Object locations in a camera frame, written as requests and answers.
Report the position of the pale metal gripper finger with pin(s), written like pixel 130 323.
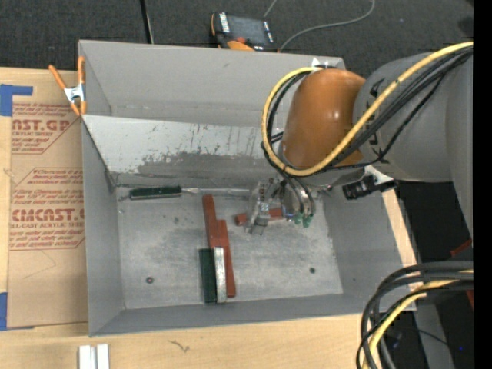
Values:
pixel 250 215
pixel 263 213

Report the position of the short red-brown block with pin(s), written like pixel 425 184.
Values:
pixel 276 213

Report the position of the pale grey flat block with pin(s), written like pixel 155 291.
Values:
pixel 220 275

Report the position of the dark green flat block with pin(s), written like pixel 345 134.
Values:
pixel 207 277
pixel 155 192

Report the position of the grey metal bin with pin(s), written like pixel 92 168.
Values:
pixel 161 244

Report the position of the brown cardboard board red print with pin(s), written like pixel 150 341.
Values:
pixel 46 206

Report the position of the black cylinder on white bracket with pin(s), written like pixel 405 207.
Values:
pixel 360 189

